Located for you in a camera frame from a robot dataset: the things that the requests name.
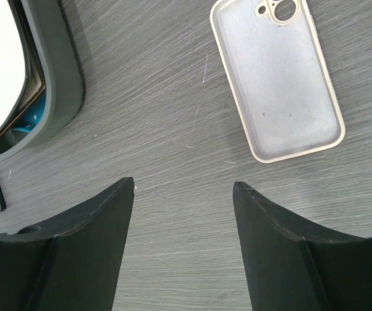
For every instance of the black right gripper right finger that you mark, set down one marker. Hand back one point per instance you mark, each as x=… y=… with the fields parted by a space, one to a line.
x=292 y=263

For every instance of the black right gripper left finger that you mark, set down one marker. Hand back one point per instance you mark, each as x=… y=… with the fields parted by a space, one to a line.
x=72 y=260

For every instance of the blue dotted plate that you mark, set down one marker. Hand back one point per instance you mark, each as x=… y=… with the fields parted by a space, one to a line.
x=32 y=116

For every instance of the dark green plastic tray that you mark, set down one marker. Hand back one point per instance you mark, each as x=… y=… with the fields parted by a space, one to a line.
x=51 y=66

